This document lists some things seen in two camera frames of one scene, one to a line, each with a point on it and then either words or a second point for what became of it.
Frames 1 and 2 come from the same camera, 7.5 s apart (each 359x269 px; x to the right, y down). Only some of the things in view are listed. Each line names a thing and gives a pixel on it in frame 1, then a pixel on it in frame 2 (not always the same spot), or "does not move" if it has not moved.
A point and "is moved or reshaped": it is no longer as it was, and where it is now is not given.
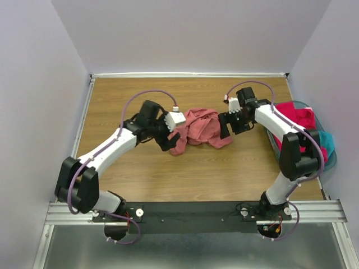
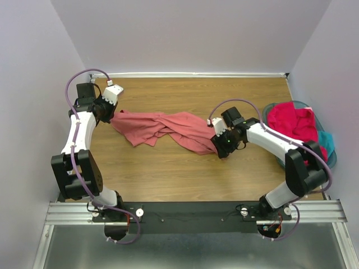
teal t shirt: [327, 142] does not move
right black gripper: [224, 118] -> [222, 150]
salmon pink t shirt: [201, 126] is moved or reshaped
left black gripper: [167, 144] -> [106, 119]
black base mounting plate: [193, 218] does not move
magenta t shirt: [304, 117] does not move
